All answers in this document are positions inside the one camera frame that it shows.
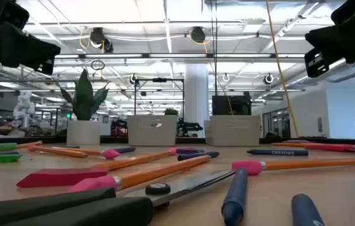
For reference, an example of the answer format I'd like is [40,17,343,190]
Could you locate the red eraser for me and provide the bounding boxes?
[16,167,109,188]

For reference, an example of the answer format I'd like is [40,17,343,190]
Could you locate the grey plastic bin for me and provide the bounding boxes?
[126,114,178,147]
[204,114,261,148]

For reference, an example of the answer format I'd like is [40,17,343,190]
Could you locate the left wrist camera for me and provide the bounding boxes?
[0,0,30,31]

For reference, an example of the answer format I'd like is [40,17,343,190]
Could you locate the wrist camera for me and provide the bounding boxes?
[0,0,30,31]
[330,0,355,26]

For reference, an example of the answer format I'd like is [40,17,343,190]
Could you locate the yellow cable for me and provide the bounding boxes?
[265,0,300,138]

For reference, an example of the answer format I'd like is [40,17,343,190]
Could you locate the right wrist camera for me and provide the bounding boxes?
[330,0,355,26]

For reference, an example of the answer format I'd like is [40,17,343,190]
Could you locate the hanging black cable loop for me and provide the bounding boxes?
[90,59,106,71]

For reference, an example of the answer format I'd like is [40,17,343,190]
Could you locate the silver ventilation duct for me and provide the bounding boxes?
[285,58,355,89]

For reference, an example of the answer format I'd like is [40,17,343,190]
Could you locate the large black red scissors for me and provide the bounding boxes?
[0,169,237,226]

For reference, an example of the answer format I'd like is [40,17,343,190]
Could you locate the ceiling light bar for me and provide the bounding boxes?
[54,53,306,60]

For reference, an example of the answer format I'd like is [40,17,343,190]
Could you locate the black rig frame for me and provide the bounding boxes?
[133,77,185,117]

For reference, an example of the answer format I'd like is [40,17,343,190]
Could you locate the snake plant in white pot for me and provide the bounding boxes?
[53,68,111,145]

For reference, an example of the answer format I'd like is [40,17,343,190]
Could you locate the red black equipment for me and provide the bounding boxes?
[110,119,129,137]

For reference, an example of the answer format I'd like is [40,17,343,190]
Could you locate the white column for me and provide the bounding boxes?
[184,64,210,139]

